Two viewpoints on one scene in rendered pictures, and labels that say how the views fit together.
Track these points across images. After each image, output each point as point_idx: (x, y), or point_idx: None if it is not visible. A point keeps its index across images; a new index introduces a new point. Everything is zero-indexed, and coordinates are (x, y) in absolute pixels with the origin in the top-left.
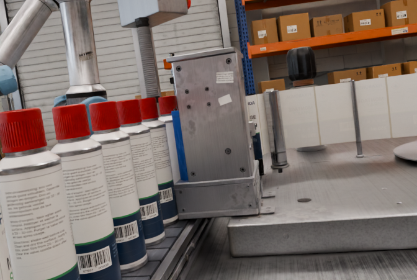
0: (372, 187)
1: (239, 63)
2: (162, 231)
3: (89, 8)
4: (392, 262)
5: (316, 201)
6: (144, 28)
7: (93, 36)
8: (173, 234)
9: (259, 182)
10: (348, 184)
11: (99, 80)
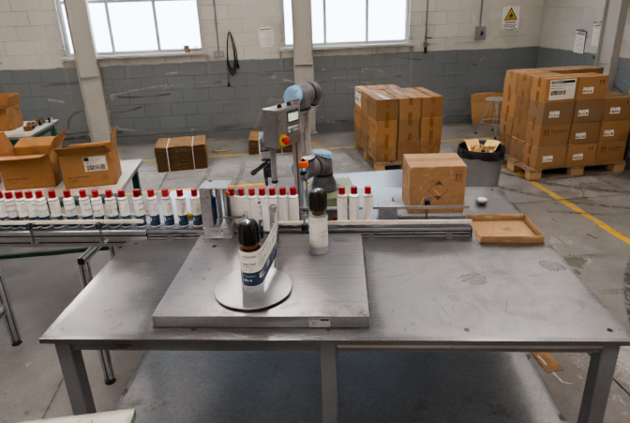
0: (217, 258)
1: (202, 193)
2: (196, 225)
3: (300, 117)
4: (181, 265)
5: (210, 248)
6: (270, 149)
7: (302, 131)
8: (200, 228)
9: (225, 234)
10: (225, 254)
11: (306, 154)
